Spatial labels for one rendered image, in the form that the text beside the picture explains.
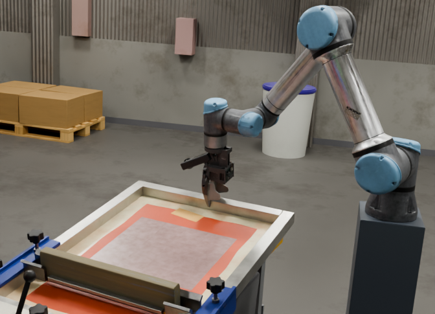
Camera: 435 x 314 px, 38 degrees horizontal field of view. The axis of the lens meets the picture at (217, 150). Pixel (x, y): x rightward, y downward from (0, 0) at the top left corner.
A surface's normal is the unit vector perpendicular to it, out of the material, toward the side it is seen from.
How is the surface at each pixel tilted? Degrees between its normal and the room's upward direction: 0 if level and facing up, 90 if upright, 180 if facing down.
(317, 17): 83
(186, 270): 8
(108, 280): 98
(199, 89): 90
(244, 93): 90
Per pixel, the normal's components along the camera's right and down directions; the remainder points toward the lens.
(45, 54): -0.20, 0.23
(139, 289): -0.43, 0.33
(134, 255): 0.00, -0.93
